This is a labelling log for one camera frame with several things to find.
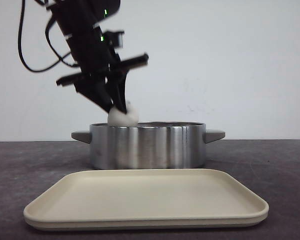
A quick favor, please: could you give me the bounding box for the cream rectangular plastic tray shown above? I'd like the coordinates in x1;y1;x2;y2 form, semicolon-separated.
23;168;269;231

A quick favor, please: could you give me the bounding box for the stainless steel steamer pot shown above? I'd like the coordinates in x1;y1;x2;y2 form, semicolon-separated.
71;121;226;170

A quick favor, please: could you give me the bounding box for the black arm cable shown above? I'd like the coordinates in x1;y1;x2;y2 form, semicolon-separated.
17;0;81;73

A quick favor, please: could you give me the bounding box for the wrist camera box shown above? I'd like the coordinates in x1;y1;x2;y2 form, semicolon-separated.
103;31;125;48

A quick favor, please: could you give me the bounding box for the panda bun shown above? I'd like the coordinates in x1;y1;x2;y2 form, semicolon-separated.
107;100;139;127

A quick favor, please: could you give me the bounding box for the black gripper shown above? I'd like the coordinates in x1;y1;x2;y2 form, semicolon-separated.
56;27;149;114

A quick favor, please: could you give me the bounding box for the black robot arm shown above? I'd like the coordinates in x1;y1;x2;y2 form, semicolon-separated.
47;0;149;114

